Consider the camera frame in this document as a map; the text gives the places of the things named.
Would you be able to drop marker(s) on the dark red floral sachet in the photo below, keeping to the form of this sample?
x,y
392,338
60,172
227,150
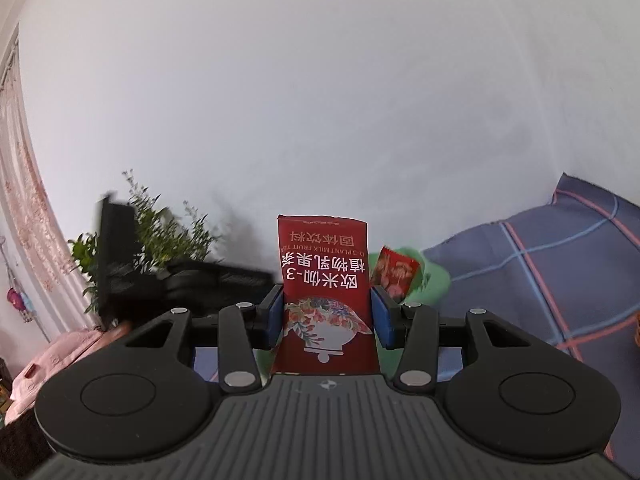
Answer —
x,y
325,260

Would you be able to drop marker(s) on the pink cloth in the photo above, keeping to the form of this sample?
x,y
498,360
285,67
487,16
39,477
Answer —
x,y
60,355

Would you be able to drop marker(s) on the small red square packet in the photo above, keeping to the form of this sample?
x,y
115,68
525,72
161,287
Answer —
x,y
395,272

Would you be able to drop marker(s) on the pink floral curtain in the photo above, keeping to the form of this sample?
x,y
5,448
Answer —
x,y
30,185

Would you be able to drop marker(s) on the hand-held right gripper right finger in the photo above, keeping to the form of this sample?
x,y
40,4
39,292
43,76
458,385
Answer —
x,y
381,317

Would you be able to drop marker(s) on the green plant in clear jar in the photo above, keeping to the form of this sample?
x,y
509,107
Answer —
x,y
170,237

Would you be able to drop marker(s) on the green plastic bowl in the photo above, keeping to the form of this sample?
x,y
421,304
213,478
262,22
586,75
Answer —
x,y
432,280

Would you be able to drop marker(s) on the green plant in round vase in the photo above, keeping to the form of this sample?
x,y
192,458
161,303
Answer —
x,y
85,260

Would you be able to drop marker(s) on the hanging purple ornament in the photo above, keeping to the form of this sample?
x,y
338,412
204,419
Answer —
x,y
20,305

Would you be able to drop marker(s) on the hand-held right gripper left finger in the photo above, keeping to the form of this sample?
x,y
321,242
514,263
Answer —
x,y
276,317

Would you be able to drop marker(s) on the blue plaid tablecloth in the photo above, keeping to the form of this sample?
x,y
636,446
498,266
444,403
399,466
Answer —
x,y
575,260

